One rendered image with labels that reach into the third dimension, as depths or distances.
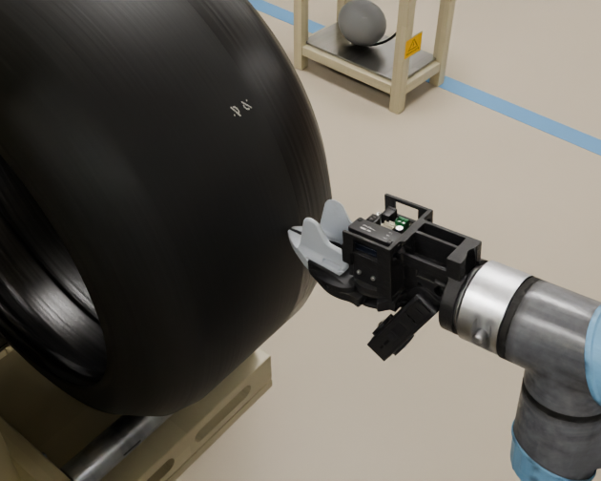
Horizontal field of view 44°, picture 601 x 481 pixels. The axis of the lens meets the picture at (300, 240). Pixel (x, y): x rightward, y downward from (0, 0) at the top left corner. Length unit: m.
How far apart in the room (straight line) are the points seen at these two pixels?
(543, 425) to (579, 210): 2.27
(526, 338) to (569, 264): 2.06
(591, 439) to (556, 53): 3.28
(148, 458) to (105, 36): 0.59
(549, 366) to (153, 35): 0.45
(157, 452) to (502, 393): 1.36
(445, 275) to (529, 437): 0.16
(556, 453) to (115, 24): 0.54
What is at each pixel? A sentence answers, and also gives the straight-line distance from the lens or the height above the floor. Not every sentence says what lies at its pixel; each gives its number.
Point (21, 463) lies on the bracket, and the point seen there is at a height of 0.95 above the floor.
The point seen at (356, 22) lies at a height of 0.28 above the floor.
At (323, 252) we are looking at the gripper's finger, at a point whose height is 1.26.
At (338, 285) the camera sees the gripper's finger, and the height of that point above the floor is 1.26.
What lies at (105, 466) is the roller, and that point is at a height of 0.91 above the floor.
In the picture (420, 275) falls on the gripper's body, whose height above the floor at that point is 1.29.
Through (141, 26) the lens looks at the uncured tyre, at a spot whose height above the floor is 1.45.
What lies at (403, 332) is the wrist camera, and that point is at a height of 1.23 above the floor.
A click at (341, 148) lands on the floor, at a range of 3.04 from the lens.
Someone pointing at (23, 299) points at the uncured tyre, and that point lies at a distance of 1.20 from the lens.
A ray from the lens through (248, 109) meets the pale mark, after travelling 0.74.
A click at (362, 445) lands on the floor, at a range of 2.10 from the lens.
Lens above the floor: 1.77
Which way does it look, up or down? 43 degrees down
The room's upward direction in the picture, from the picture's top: straight up
